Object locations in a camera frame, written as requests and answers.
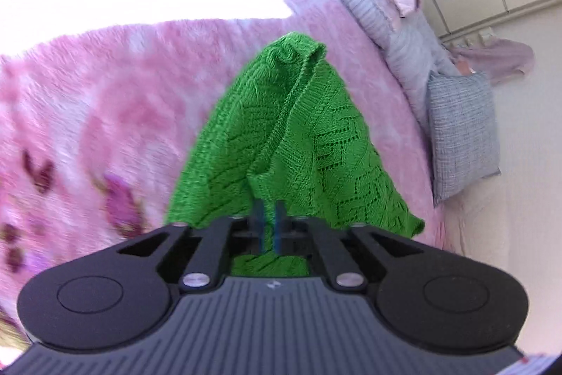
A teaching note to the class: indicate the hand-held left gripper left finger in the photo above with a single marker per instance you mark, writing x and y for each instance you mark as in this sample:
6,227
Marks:
261,225

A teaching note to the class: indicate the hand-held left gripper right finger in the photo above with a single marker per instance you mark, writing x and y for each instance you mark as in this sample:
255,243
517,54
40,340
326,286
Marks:
279,225

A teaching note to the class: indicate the green knitted sweater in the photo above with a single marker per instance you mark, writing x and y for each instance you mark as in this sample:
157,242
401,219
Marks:
281,137

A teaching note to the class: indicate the white quilted headboard cushion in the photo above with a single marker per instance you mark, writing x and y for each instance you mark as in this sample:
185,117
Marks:
474,225

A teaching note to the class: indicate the pink floral blanket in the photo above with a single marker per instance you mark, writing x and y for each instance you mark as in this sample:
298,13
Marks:
109,94

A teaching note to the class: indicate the grey checked pillow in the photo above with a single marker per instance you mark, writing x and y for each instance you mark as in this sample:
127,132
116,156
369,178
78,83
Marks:
465,137

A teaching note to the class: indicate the lilac hanging garment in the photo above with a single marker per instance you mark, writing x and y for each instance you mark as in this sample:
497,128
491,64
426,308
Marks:
500,56

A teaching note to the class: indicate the white wall switch plate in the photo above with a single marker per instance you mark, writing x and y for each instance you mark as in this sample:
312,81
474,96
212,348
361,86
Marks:
486,35
467,41

